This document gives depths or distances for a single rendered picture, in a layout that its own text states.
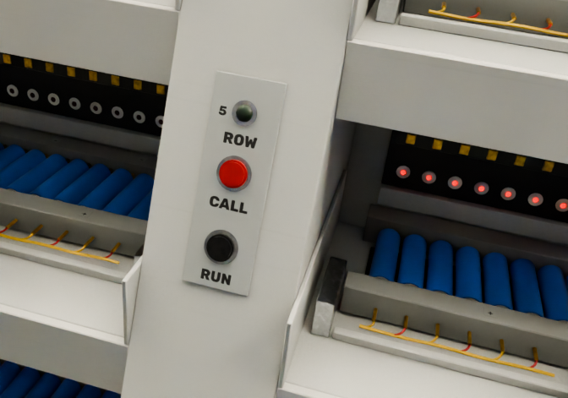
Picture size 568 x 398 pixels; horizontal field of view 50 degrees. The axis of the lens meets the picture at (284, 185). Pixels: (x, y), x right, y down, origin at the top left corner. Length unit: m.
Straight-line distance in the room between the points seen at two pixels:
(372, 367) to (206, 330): 0.10
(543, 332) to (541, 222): 0.11
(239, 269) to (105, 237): 0.14
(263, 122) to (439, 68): 0.10
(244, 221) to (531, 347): 0.20
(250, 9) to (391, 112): 0.09
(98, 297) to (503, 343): 0.26
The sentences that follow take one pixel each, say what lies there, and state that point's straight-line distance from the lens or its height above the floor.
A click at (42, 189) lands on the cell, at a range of 0.51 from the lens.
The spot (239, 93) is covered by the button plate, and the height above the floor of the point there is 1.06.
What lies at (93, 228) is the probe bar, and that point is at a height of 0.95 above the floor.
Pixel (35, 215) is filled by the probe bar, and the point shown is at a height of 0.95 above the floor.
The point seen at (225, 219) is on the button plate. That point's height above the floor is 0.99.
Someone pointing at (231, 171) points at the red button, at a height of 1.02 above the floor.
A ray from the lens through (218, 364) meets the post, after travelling 0.37.
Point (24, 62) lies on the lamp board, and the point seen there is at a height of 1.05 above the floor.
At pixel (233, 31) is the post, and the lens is 0.34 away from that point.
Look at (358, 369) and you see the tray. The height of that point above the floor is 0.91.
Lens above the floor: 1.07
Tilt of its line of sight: 9 degrees down
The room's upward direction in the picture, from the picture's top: 11 degrees clockwise
